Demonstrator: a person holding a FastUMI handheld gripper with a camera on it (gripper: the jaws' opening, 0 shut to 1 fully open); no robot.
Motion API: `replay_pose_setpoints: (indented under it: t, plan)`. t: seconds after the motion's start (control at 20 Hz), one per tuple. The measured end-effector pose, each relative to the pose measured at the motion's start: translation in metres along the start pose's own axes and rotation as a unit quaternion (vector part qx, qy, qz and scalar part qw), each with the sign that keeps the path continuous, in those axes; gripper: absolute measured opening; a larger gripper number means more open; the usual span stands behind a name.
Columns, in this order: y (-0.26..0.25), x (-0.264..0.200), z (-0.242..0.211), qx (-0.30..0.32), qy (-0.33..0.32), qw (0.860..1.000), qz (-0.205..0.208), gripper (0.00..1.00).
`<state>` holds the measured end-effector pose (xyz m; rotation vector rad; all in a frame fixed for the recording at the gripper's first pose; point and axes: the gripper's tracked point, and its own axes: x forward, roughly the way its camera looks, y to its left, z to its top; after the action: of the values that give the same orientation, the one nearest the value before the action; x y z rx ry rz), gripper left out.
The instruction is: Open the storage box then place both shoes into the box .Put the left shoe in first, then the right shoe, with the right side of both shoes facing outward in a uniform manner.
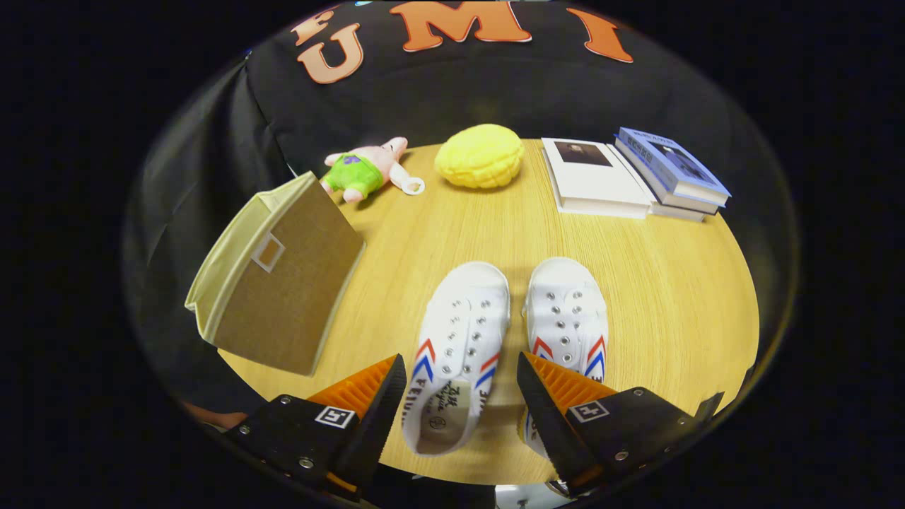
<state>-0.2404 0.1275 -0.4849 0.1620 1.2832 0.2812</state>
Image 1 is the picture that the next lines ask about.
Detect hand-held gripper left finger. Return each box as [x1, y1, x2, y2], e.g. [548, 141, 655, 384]
[225, 353, 408, 503]

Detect beige fabric storage box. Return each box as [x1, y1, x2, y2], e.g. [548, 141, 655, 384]
[184, 170, 367, 377]

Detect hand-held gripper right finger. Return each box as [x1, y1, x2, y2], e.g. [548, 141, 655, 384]
[516, 351, 725, 497]

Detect white portrait cover book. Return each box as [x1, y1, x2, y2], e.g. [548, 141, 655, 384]
[541, 136, 655, 220]

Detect blue cover book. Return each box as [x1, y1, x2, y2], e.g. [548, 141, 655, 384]
[614, 127, 732, 209]

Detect pink star plush toy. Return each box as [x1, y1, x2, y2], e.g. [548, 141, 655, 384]
[320, 136, 426, 206]

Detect yellow plush bread toy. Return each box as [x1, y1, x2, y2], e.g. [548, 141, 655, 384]
[433, 124, 525, 189]

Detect white shoe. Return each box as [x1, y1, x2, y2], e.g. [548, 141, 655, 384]
[401, 261, 511, 458]
[520, 256, 610, 460]

